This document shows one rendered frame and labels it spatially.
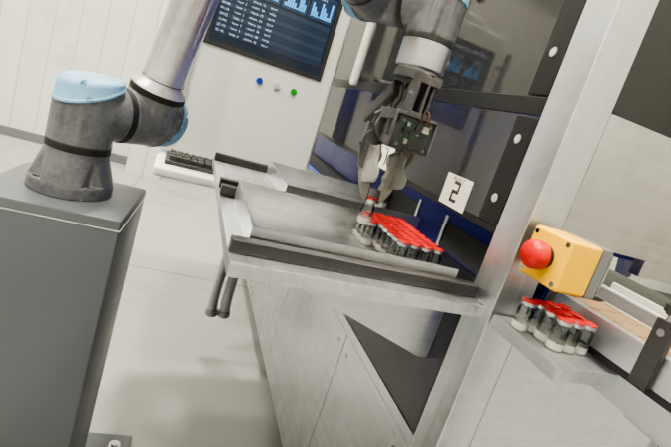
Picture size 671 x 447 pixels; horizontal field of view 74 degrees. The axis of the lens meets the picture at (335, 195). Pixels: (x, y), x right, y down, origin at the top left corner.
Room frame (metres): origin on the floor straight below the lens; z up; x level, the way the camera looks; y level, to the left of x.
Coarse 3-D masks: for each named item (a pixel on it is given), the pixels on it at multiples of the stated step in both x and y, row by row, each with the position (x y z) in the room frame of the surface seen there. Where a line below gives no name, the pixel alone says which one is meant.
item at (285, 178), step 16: (272, 176) 1.09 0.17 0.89; (288, 176) 1.19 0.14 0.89; (304, 176) 1.21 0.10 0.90; (320, 176) 1.22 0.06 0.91; (288, 192) 0.93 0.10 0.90; (304, 192) 0.95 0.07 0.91; (320, 192) 1.14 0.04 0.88; (336, 192) 1.22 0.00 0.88; (352, 192) 1.26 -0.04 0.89; (384, 208) 1.21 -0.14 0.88; (416, 224) 1.05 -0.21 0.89
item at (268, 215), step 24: (240, 192) 0.76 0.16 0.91; (264, 192) 0.83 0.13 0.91; (240, 216) 0.69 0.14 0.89; (264, 216) 0.76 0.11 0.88; (288, 216) 0.81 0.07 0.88; (312, 216) 0.86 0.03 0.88; (336, 216) 0.89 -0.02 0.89; (288, 240) 0.59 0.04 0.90; (312, 240) 0.60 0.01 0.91; (336, 240) 0.75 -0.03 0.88; (408, 264) 0.66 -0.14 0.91; (432, 264) 0.67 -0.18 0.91
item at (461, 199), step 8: (448, 176) 0.86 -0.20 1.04; (456, 176) 0.84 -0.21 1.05; (448, 184) 0.85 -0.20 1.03; (464, 184) 0.81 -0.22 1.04; (472, 184) 0.79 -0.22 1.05; (448, 192) 0.84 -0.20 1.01; (464, 192) 0.80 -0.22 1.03; (440, 200) 0.86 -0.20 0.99; (456, 200) 0.81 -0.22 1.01; (464, 200) 0.79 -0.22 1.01; (456, 208) 0.80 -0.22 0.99
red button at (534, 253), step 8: (528, 240) 0.59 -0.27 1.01; (536, 240) 0.58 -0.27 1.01; (520, 248) 0.60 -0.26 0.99; (528, 248) 0.58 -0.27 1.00; (536, 248) 0.57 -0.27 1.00; (544, 248) 0.57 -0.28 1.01; (520, 256) 0.59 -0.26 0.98; (528, 256) 0.58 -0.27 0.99; (536, 256) 0.57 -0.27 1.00; (544, 256) 0.56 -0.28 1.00; (528, 264) 0.57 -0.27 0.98; (536, 264) 0.57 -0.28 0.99; (544, 264) 0.57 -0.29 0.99
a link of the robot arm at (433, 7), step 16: (416, 0) 0.68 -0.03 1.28; (432, 0) 0.67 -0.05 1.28; (448, 0) 0.66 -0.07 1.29; (464, 0) 0.67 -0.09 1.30; (400, 16) 0.70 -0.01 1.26; (416, 16) 0.68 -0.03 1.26; (432, 16) 0.67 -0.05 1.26; (448, 16) 0.67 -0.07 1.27; (416, 32) 0.67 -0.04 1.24; (432, 32) 0.66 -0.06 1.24; (448, 32) 0.67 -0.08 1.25
